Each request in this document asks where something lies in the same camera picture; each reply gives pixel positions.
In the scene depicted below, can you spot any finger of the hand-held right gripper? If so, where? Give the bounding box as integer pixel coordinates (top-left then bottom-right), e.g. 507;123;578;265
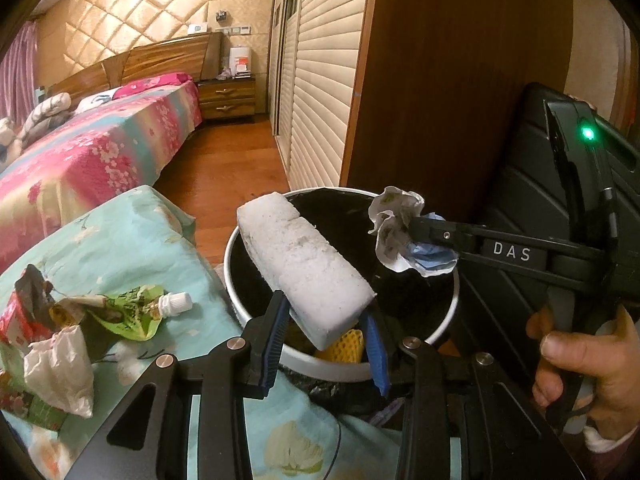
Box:
409;214;551;275

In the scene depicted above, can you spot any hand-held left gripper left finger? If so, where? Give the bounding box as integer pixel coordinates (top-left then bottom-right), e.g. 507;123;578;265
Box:
65;290;291;480

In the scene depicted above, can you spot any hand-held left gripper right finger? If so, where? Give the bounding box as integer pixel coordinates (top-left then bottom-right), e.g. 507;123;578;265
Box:
360;310;576;480

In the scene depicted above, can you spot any white round trash bin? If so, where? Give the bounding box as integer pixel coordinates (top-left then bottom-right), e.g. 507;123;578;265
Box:
222;186;461;383

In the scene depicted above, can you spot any white paper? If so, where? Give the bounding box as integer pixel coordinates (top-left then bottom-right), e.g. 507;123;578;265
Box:
367;186;460;278

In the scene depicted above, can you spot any white foam block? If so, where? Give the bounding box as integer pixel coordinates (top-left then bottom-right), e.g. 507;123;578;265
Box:
236;191;378;353

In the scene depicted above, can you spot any crushed red carton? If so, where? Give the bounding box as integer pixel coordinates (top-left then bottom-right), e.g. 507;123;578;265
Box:
0;264;61;361

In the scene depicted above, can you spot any person's right forearm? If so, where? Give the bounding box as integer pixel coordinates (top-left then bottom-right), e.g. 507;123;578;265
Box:
582;422;640;461

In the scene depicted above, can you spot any person's right hand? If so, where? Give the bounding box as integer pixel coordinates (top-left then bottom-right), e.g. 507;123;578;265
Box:
526;305;640;453

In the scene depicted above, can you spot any yellow foam fruit net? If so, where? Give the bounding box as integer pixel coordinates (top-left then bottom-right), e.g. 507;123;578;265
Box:
312;325;366;363

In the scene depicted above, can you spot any black ribbed suitcase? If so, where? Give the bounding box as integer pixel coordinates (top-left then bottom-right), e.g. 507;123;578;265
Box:
457;82;640;376

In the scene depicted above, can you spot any black bin liner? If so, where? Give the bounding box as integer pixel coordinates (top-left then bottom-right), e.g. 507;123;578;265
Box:
227;189;458;411

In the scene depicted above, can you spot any green pouch with white cap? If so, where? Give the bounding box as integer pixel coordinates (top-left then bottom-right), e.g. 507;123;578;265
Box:
50;285;193;343

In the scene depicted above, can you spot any teal floral blanket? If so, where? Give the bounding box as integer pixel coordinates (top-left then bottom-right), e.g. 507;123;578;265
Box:
0;185;461;480

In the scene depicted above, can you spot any crumpled white tissue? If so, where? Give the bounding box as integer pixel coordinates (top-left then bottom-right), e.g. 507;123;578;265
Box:
22;325;96;420

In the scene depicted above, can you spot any louvered wooden wardrobe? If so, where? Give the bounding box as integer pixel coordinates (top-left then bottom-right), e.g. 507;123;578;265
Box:
269;0;573;231

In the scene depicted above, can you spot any wooden nightstand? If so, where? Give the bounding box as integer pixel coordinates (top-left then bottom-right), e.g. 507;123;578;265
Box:
195;74;257;122

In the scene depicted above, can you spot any red green printed packet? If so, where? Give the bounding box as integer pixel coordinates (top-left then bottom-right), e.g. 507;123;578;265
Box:
0;370;68;433

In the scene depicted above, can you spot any bed with pink floral sheet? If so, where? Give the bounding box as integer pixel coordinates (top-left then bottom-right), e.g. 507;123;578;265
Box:
0;80;203;276

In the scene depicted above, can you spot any pink pillow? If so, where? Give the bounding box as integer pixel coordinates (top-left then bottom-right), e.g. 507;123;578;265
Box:
111;74;193;101

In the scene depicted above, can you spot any white orange box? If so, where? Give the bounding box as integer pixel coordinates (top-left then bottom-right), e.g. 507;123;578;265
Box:
229;45;253;77

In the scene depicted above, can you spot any white printed pillow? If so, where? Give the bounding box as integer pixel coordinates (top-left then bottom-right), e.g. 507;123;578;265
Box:
75;87;126;113

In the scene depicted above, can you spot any wooden headboard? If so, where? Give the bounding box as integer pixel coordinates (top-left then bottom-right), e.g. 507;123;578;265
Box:
47;32;223;103

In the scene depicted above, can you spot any pink curtain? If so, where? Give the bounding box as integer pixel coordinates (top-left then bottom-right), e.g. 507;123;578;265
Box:
0;20;41;121

